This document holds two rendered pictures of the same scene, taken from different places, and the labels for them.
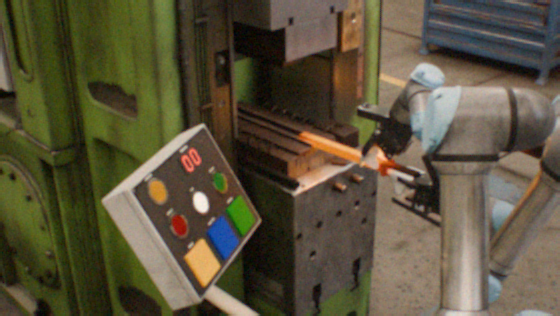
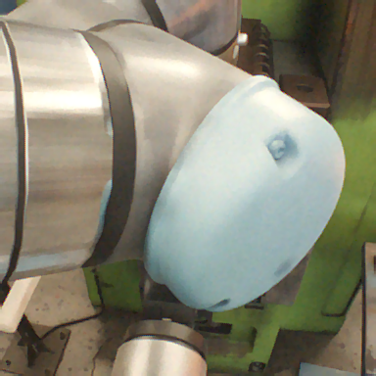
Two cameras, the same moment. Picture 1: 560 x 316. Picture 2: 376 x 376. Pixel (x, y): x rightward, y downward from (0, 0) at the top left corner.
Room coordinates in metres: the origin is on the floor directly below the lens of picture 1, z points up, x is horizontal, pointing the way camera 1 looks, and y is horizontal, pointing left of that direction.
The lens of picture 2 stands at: (1.39, -0.57, 1.31)
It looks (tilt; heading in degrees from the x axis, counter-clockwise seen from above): 41 degrees down; 53
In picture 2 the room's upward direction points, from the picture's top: straight up
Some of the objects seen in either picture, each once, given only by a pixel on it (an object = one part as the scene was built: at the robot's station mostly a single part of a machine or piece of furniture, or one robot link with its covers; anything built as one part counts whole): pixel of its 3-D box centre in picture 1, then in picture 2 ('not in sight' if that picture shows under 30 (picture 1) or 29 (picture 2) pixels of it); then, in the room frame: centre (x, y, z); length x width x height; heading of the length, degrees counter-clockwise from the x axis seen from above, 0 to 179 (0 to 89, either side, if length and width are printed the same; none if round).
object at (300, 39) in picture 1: (258, 23); not in sight; (1.94, 0.06, 1.32); 0.42 x 0.20 x 0.10; 44
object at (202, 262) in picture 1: (201, 262); not in sight; (1.20, 0.17, 1.01); 0.07 x 0.05 x 0.07; 159
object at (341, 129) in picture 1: (337, 135); (301, 103); (1.95, -0.18, 0.95); 0.12 x 0.08 x 0.06; 44
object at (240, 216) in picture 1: (239, 216); not in sight; (1.39, 0.10, 1.01); 0.07 x 0.05 x 0.07; 159
